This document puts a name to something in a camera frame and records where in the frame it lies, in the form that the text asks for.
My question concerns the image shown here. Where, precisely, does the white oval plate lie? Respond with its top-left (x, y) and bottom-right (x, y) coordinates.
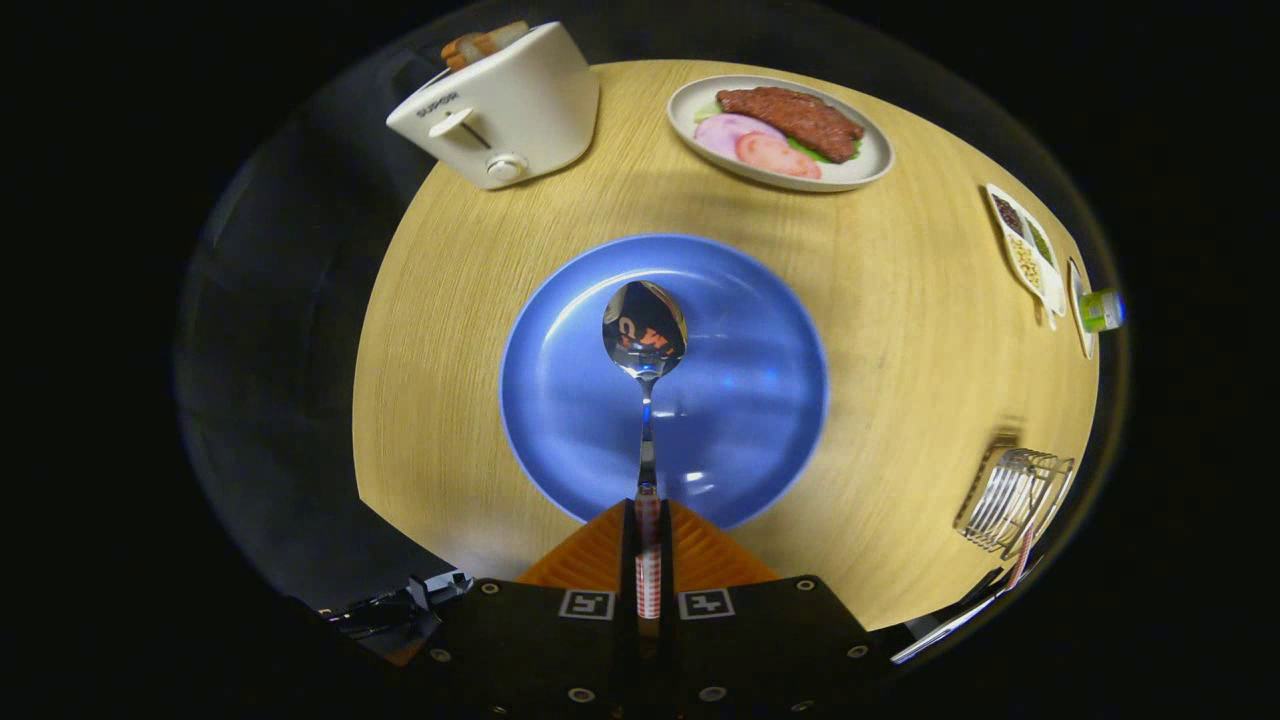
top-left (667, 75), bottom-right (895, 193)

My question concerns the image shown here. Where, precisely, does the brown toast slice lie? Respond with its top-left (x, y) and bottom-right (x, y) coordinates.
top-left (441, 32), bottom-right (496, 71)

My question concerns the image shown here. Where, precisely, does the green lettuce leaf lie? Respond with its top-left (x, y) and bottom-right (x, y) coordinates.
top-left (785, 135), bottom-right (861, 167)

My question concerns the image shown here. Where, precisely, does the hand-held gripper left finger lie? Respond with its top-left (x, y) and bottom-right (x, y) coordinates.
top-left (420, 498), bottom-right (638, 720)

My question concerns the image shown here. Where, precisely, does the fork with red checked handle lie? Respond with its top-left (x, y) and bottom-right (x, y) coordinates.
top-left (1005, 525), bottom-right (1039, 593)

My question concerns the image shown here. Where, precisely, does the metal wire cutlery basket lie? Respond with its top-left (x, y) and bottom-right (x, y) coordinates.
top-left (953, 440), bottom-right (1076, 558)

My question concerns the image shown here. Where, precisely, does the white divided dish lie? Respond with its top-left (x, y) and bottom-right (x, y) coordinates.
top-left (985, 182), bottom-right (1067, 331)

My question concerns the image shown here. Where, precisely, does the pile of yellow soybeans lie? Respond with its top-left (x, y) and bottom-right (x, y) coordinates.
top-left (1010, 237), bottom-right (1043, 293)

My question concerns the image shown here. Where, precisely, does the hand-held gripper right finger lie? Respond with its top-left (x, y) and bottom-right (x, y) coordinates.
top-left (660, 498), bottom-right (871, 720)

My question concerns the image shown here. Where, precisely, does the blue plate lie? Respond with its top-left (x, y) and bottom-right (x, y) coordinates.
top-left (499, 234), bottom-right (830, 531)

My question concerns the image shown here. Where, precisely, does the brown steak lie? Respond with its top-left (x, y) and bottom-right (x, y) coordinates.
top-left (716, 87), bottom-right (866, 164)

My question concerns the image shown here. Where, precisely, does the spoon with red checked handle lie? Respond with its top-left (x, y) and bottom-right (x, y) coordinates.
top-left (602, 280), bottom-right (689, 621)

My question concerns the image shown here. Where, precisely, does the black device with cables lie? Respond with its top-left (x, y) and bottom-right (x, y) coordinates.
top-left (318, 570), bottom-right (476, 666)

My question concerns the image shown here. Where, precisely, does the white toaster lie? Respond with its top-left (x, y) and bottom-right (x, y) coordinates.
top-left (386, 21), bottom-right (601, 191)

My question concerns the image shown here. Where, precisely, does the small white dish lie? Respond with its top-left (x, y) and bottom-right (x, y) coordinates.
top-left (1067, 257), bottom-right (1097, 361)

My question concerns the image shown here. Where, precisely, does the pink ham slice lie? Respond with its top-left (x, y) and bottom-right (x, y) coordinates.
top-left (736, 132), bottom-right (823, 181)

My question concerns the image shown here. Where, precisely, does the pale purple ham slice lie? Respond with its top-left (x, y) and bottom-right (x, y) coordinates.
top-left (695, 113), bottom-right (786, 161)

